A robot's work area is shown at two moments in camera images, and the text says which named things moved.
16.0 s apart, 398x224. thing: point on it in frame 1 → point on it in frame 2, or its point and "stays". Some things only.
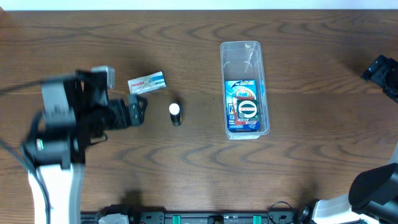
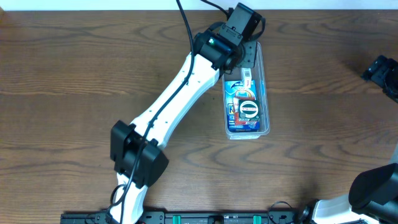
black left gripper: (131, 111) → (249, 55)
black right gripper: (377, 72) stays
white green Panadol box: (147, 83) → (247, 78)
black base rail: (301, 217) stays
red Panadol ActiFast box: (239, 122) stays
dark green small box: (247, 109) stays
